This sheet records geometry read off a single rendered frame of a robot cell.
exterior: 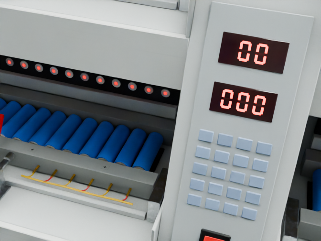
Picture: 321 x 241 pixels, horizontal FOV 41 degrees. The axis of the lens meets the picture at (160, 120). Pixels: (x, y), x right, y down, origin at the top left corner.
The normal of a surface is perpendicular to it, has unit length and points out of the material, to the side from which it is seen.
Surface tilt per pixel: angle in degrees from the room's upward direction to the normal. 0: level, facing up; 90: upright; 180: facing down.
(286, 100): 90
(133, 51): 109
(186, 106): 90
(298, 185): 19
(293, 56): 90
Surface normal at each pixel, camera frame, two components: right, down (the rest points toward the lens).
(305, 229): -0.28, 0.54
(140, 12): 0.05, -0.82
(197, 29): -0.25, 0.25
